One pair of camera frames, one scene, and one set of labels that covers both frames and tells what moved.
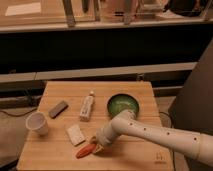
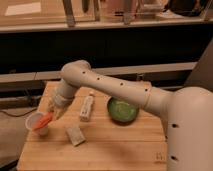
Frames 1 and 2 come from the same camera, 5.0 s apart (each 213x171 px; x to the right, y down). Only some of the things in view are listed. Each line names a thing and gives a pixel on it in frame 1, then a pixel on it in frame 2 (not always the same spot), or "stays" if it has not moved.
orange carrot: (86, 149) -> (45, 119)
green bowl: (121, 102) stays
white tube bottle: (86, 108) stays
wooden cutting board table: (66, 118) stays
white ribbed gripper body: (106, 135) -> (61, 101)
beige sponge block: (75, 134) stays
